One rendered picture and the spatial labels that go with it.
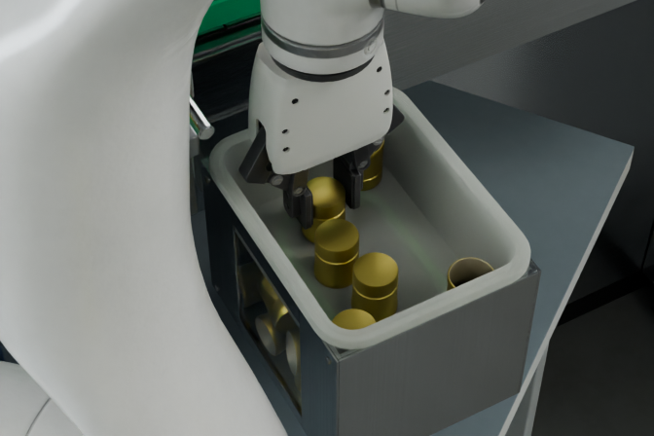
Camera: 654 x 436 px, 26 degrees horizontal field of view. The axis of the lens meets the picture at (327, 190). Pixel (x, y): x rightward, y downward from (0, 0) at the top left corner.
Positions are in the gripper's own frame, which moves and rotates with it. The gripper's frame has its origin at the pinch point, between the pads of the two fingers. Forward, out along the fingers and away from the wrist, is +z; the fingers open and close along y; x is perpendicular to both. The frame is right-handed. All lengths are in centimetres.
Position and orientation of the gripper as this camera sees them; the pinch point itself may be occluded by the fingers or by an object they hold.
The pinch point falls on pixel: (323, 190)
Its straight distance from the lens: 109.6
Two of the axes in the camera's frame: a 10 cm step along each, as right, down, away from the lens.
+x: 4.8, 6.5, -5.9
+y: -8.8, 3.6, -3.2
